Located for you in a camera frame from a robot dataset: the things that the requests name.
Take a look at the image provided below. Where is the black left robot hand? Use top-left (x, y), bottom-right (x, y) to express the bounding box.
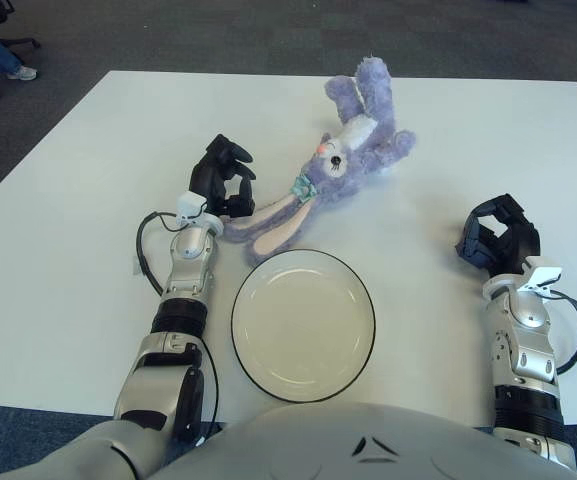
top-left (187, 133), bottom-right (259, 219)

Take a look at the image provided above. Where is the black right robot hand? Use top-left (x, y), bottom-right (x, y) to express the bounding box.
top-left (455, 193), bottom-right (542, 276)

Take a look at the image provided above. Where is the purple plush bunny doll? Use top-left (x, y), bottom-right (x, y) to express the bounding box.
top-left (223, 55), bottom-right (418, 265)

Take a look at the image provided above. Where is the white plate with black rim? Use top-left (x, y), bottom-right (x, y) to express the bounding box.
top-left (230, 248), bottom-right (380, 404)

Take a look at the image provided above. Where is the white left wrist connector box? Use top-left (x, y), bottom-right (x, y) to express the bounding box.
top-left (176, 191), bottom-right (208, 223)

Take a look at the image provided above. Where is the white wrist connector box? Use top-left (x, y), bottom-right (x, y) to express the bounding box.
top-left (176, 191), bottom-right (208, 223)
top-left (515, 255), bottom-right (564, 301)

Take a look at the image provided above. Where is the white right wrist connector box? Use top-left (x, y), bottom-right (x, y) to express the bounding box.
top-left (515, 255), bottom-right (564, 301)

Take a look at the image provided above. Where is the grey robot torso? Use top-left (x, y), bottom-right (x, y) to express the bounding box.
top-left (0, 399), bottom-right (577, 480)

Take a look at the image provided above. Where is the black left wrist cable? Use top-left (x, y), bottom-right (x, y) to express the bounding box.
top-left (136, 210), bottom-right (179, 296)

